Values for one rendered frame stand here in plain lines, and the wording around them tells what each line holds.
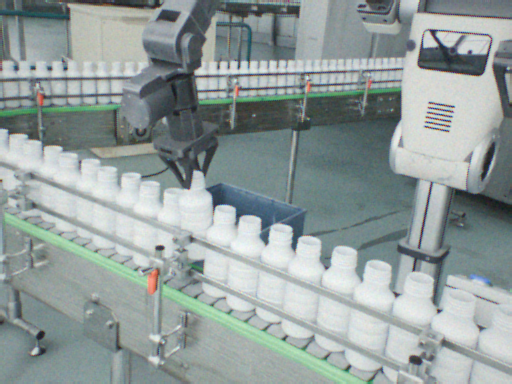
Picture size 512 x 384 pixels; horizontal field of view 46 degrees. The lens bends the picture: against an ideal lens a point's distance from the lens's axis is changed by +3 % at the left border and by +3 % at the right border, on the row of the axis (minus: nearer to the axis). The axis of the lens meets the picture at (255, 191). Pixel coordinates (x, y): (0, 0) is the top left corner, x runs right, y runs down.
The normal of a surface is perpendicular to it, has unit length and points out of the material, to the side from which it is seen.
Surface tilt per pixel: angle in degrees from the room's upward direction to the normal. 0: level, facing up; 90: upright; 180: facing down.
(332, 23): 90
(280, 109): 90
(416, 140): 90
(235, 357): 90
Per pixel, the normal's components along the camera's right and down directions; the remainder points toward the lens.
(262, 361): -0.58, 0.23
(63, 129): 0.59, 0.32
